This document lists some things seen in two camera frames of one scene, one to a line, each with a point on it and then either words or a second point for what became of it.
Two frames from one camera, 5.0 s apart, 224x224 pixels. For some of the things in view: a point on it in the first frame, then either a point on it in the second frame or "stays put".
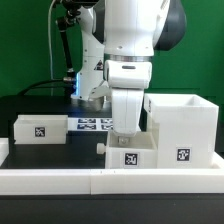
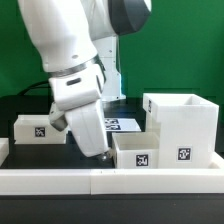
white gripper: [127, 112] → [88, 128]
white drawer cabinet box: [186, 129] stays put
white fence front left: [14, 182] stays put
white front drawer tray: [141, 153] stays put
